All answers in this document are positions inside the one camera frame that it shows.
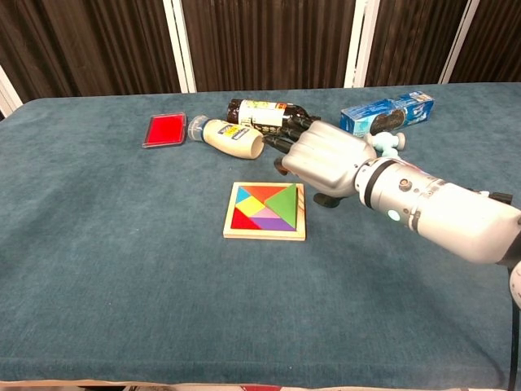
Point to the light blue toy hammer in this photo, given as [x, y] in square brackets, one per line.
[384, 142]

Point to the orange triangle tangram piece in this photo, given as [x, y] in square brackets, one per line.
[260, 192]

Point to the yellow square tangram piece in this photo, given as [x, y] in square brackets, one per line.
[249, 207]

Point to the green triangle piece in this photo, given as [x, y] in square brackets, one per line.
[285, 203]

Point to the red ink pad case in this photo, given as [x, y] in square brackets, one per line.
[165, 131]

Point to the blue cookie box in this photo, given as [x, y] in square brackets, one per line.
[386, 114]

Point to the blue triangle tangram piece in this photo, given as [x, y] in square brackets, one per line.
[241, 194]

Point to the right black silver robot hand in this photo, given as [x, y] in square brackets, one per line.
[325, 159]

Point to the dark brown sauce bottle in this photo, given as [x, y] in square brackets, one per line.
[260, 114]

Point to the cream mayonnaise squeeze bottle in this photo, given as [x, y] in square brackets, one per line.
[232, 140]

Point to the purple parallelogram tangram piece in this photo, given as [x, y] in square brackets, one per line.
[272, 224]

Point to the teal table cloth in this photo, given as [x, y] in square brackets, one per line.
[122, 264]

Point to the dark folding screen panel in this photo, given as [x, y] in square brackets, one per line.
[492, 40]
[89, 45]
[411, 40]
[268, 40]
[6, 93]

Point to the red triangle tangram piece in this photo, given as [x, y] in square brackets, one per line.
[240, 222]

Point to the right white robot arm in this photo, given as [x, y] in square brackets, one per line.
[447, 212]

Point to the pink triangle tangram piece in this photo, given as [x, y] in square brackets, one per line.
[264, 213]

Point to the colourful tangram puzzle tray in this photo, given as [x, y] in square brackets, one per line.
[264, 237]

